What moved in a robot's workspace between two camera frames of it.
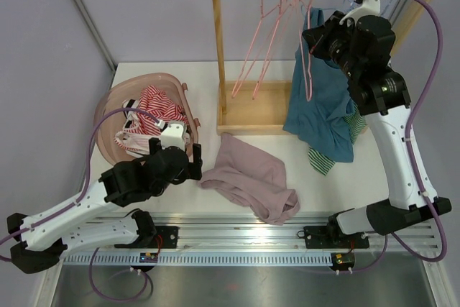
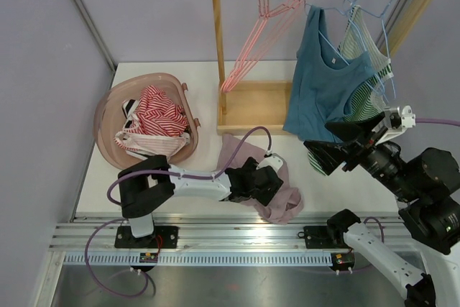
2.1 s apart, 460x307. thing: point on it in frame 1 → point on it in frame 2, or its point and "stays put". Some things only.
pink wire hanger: x=310 y=21 → x=273 y=21
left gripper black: x=192 y=170 → x=264 y=196
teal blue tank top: x=319 y=112 stays put
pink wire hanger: x=280 y=8 → x=271 y=29
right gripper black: x=321 y=35 → x=330 y=154
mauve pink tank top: x=251 y=178 stays put
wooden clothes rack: x=264 y=108 stays put
